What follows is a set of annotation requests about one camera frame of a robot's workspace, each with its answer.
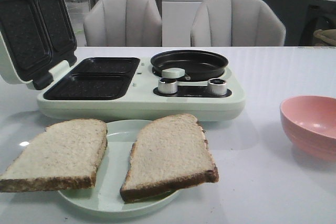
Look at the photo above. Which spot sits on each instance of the bread slice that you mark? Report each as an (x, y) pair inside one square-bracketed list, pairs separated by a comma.
[(169, 154), (66, 155)]

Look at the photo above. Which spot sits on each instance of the pink plastic bowl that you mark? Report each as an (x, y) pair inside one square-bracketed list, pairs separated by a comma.
[(309, 122)]

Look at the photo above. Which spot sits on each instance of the green breakfast maker lid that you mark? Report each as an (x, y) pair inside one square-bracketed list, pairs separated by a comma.
[(36, 35)]

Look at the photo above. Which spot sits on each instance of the green breakfast maker base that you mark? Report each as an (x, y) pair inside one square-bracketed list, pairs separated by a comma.
[(112, 88)]

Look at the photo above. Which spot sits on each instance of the left silver control knob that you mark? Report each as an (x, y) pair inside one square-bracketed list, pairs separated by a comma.
[(167, 86)]

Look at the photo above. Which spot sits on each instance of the silver control knob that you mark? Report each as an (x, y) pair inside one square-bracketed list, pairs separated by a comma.
[(217, 87), (167, 86)]

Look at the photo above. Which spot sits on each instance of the black round frying pan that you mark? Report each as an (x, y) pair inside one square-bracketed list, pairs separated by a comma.
[(199, 65)]

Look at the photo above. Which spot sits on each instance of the right silver control knob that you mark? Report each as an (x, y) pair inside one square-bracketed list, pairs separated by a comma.
[(217, 87)]

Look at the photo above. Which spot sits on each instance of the left grey upholstered chair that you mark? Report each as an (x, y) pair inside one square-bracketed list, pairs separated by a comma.
[(123, 23)]

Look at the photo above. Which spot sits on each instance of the grey upholstered chair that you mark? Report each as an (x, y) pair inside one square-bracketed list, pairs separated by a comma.
[(123, 23), (236, 23)]

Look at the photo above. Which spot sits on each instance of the right grey upholstered chair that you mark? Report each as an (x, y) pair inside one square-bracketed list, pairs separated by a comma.
[(236, 23)]

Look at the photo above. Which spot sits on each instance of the white cabinet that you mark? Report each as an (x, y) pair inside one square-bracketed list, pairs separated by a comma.
[(177, 19)]

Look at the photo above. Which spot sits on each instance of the light green round plate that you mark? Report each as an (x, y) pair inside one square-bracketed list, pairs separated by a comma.
[(104, 199)]

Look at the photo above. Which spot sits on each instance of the dark grey counter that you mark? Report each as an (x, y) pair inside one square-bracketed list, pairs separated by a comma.
[(302, 17)]

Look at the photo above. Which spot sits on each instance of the beige cushion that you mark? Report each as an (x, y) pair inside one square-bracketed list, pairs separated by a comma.
[(326, 36)]

